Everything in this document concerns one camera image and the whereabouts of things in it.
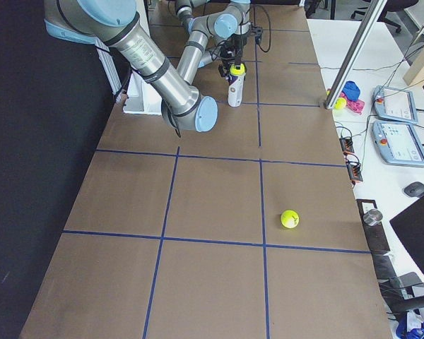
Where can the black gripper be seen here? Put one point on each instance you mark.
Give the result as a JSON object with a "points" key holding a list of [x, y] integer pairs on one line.
{"points": [[237, 44], [227, 54]]}

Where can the yellow Wilson tennis ball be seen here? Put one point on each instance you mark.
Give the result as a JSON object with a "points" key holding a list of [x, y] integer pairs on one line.
{"points": [[237, 70]]}

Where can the clear tennis ball can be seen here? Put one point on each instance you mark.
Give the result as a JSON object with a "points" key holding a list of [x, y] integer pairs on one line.
{"points": [[235, 89]]}

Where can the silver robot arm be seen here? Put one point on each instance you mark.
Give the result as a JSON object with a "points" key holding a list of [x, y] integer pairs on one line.
{"points": [[117, 24], [222, 24]]}

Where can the yellow tennis ball on desk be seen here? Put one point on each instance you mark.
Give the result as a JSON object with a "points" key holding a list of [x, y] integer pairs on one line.
{"points": [[340, 103]]}

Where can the black power strip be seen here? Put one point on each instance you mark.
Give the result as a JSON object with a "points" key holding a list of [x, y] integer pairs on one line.
{"points": [[354, 171], [347, 145]]}

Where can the upper teach pendant tablet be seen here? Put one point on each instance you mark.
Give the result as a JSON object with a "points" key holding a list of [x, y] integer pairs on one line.
{"points": [[394, 104]]}

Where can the teach pendant tablet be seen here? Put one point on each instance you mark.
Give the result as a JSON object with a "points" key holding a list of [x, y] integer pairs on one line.
{"points": [[398, 143], [394, 104]]}

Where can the lower teach pendant tablet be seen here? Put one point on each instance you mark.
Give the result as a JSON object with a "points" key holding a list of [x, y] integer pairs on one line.
{"points": [[398, 143]]}

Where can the metal cup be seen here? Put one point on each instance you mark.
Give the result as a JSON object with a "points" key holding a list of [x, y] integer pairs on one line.
{"points": [[372, 217]]}

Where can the black computer mouse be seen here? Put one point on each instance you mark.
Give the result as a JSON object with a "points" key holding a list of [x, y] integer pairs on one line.
{"points": [[414, 190]]}

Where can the black monitor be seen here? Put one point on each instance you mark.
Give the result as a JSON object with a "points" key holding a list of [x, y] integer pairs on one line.
{"points": [[409, 228]]}

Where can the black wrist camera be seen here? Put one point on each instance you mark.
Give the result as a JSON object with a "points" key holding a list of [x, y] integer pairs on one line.
{"points": [[256, 32]]}

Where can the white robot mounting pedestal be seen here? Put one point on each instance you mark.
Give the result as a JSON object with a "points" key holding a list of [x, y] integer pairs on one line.
{"points": [[142, 98]]}

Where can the aluminium frame post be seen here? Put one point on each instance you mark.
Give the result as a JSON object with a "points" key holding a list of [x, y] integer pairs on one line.
{"points": [[366, 25]]}

